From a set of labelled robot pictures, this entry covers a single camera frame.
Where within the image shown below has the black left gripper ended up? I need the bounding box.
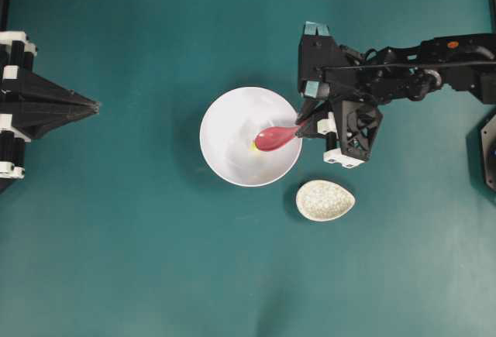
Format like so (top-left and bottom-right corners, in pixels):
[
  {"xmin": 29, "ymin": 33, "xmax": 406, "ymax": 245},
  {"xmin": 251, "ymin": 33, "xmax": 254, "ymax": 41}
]
[{"xmin": 1, "ymin": 31, "xmax": 100, "ymax": 179}]

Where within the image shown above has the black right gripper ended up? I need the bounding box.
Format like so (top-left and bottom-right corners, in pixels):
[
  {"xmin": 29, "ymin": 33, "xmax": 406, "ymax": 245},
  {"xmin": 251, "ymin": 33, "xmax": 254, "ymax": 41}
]
[{"xmin": 295, "ymin": 98, "xmax": 383, "ymax": 168}]

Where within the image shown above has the pink plastic spoon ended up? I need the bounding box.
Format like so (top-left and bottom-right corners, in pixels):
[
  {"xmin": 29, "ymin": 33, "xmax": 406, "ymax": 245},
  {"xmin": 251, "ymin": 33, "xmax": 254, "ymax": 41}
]
[{"xmin": 253, "ymin": 121, "xmax": 307, "ymax": 152}]

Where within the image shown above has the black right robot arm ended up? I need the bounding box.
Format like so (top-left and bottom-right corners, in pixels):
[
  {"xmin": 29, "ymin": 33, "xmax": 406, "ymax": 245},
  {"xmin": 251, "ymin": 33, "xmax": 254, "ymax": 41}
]
[{"xmin": 295, "ymin": 33, "xmax": 495, "ymax": 168}]

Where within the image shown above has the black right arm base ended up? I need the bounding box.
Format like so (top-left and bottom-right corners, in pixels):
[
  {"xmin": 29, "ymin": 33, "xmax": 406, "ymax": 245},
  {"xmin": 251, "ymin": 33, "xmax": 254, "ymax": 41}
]
[{"xmin": 466, "ymin": 108, "xmax": 495, "ymax": 204}]

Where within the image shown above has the white round bowl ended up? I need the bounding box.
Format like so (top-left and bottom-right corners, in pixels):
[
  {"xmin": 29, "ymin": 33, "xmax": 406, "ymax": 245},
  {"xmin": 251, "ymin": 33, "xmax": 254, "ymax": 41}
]
[{"xmin": 199, "ymin": 87, "xmax": 302, "ymax": 187}]

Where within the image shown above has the speckled egg-shaped dish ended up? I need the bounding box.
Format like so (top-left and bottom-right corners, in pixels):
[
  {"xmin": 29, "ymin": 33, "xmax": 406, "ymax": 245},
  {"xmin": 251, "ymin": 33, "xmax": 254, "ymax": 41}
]
[{"xmin": 295, "ymin": 180, "xmax": 356, "ymax": 222}]

